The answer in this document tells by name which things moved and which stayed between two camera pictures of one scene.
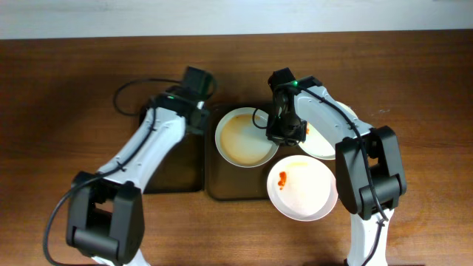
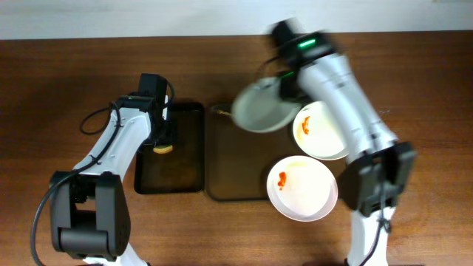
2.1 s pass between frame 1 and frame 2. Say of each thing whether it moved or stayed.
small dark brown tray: stayed
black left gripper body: moved
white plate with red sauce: stayed
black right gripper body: moved
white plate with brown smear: moved
